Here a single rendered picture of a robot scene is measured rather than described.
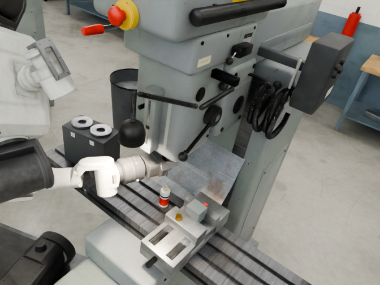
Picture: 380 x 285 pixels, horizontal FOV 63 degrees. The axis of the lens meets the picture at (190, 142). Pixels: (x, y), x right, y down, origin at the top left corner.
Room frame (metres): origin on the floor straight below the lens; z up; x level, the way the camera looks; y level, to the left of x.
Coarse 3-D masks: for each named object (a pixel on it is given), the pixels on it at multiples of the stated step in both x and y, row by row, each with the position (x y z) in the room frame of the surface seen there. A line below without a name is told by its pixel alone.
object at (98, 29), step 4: (96, 24) 0.74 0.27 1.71; (100, 24) 0.75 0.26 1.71; (84, 28) 0.71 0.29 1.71; (88, 28) 0.71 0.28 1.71; (92, 28) 0.72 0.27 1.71; (96, 28) 0.73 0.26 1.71; (100, 28) 0.74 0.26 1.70; (104, 28) 0.75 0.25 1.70; (108, 28) 0.76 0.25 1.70; (112, 28) 0.77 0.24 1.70; (116, 28) 0.79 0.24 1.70; (84, 32) 0.70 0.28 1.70; (88, 32) 0.71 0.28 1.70; (92, 32) 0.72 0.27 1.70; (96, 32) 0.73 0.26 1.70; (100, 32) 0.74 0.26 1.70
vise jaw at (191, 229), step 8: (176, 208) 0.81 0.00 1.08; (168, 216) 0.77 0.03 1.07; (184, 216) 0.78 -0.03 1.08; (176, 224) 0.74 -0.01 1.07; (184, 224) 0.74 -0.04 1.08; (192, 224) 0.75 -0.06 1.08; (200, 224) 0.75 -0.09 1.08; (184, 232) 0.72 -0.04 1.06; (192, 232) 0.71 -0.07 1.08; (200, 232) 0.72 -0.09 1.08; (192, 240) 0.70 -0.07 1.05
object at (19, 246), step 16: (0, 240) 0.87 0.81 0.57; (16, 240) 0.89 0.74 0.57; (32, 240) 0.90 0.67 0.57; (48, 240) 0.89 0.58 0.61; (0, 256) 0.79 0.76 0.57; (16, 256) 0.81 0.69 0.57; (32, 256) 0.80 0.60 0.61; (48, 256) 0.82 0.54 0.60; (0, 272) 0.72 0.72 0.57; (16, 272) 0.72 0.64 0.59; (32, 272) 0.74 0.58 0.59; (48, 272) 0.77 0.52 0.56
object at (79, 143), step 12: (72, 120) 1.11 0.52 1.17; (84, 120) 1.14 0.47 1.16; (72, 132) 1.06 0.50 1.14; (84, 132) 1.06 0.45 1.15; (96, 132) 1.06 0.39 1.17; (108, 132) 1.08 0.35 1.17; (72, 144) 1.06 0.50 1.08; (84, 144) 1.04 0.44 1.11; (96, 144) 1.02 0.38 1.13; (108, 144) 1.04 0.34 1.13; (72, 156) 1.07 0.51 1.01; (84, 156) 1.04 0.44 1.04; (96, 156) 1.02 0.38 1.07; (108, 156) 1.04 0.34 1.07
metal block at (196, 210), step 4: (196, 200) 0.83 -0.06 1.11; (188, 204) 0.81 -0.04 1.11; (192, 204) 0.81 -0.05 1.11; (196, 204) 0.81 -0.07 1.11; (200, 204) 0.82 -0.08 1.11; (188, 208) 0.79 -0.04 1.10; (192, 208) 0.79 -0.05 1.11; (196, 208) 0.80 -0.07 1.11; (200, 208) 0.80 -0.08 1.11; (204, 208) 0.80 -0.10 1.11; (188, 212) 0.79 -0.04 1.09; (192, 212) 0.78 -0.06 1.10; (196, 212) 0.78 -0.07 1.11; (200, 212) 0.78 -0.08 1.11; (204, 212) 0.80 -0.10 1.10; (192, 216) 0.78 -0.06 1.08; (196, 216) 0.77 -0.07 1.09; (200, 216) 0.78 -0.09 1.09; (204, 216) 0.80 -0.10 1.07; (196, 220) 0.77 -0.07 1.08; (200, 220) 0.78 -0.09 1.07
